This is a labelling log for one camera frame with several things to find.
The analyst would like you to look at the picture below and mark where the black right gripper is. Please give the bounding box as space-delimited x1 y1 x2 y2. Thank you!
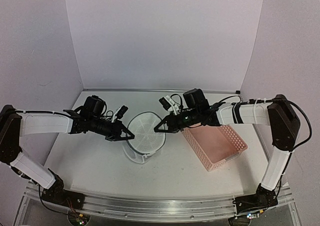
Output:
154 108 200 134

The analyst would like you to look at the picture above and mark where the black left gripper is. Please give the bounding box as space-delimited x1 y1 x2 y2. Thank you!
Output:
89 115 135 142

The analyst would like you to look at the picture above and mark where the pink perforated plastic basket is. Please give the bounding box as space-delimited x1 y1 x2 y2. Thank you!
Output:
182 124 248 172

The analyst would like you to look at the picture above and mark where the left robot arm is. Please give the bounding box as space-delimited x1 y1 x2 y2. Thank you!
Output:
0 95 135 205

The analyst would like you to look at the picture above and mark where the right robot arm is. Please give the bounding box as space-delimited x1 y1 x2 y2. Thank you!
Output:
154 88 313 208

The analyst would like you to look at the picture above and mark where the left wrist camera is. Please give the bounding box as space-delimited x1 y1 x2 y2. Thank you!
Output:
111 105 129 123

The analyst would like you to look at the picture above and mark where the aluminium front rail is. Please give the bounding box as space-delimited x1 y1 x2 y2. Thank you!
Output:
62 189 238 219

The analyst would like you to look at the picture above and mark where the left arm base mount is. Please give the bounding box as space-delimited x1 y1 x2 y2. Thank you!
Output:
38 173 85 214

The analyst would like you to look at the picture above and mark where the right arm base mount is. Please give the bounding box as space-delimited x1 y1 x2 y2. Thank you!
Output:
232 184 278 215

